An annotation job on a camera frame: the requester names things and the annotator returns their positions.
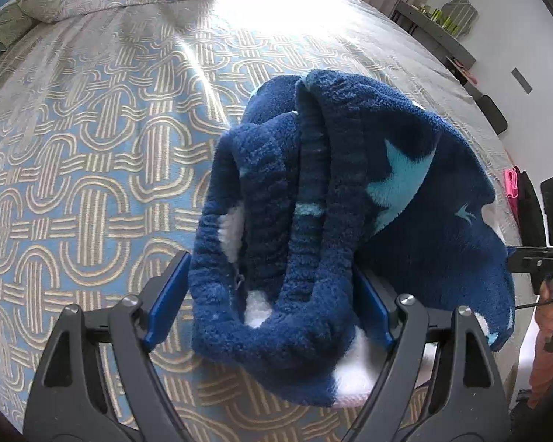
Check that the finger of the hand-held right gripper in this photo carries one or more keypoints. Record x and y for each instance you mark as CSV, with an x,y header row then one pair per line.
x,y
532,258

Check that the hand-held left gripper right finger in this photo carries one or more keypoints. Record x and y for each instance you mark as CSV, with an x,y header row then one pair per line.
x,y
373,304

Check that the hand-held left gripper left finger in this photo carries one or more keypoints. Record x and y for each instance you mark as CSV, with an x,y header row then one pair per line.
x,y
166,294

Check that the blue fleece star-print pants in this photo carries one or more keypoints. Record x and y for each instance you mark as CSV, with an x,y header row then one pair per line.
x,y
350,202

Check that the person's right hand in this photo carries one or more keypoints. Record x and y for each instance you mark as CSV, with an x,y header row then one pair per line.
x,y
547,317

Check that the pink cloth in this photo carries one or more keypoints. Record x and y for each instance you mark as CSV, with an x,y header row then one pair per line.
x,y
511,186

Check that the black chair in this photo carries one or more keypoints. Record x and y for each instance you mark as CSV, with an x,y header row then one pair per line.
x,y
492,113

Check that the blue beige patterned bedspread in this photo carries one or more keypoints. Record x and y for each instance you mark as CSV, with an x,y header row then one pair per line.
x,y
96,156

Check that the green framed mirror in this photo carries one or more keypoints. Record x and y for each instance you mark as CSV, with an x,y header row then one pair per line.
x,y
458,16

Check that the olive grey blanket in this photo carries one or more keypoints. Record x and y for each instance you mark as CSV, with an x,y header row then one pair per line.
x,y
0,41

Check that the grey wall plate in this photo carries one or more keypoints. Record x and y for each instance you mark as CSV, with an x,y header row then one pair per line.
x,y
521,80

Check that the grey wall shelf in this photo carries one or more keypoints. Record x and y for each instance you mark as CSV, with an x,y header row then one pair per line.
x,y
438,32

